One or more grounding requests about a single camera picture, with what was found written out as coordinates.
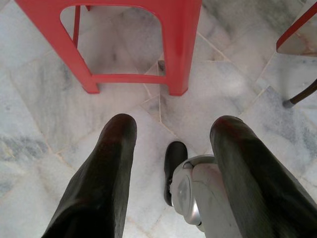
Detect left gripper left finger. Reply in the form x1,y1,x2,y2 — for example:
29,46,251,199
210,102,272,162
41,113,138,238

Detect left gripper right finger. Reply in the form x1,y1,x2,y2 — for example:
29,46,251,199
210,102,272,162
210,115,317,238

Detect black robot foot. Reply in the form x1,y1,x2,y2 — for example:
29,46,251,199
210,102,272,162
163,141,188,207

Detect dark wooden table leg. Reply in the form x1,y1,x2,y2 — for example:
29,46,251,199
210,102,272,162
283,78,317,109

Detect red-edged table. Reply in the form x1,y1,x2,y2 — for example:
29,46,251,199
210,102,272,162
275,0,317,57

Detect red plastic stool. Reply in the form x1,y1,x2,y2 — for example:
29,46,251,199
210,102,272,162
14,0,203,97

